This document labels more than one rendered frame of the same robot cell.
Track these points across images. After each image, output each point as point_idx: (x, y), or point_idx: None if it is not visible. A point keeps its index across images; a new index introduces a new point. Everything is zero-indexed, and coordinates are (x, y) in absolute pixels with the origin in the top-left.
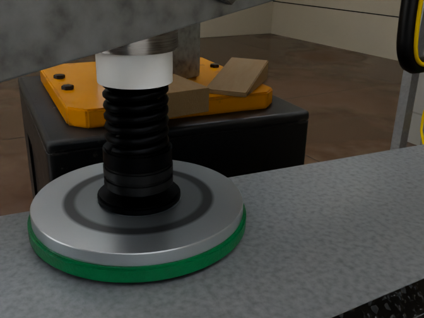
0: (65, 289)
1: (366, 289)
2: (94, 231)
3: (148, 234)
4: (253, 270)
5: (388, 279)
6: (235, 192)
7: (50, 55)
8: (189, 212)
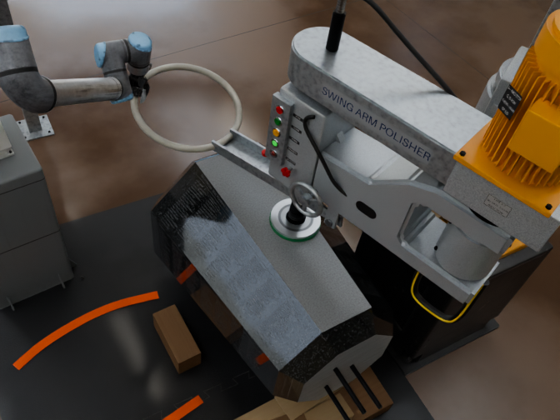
0: (267, 212)
1: (272, 262)
2: (278, 211)
3: (278, 220)
4: (277, 242)
5: (277, 267)
6: (301, 236)
7: (270, 183)
8: (289, 227)
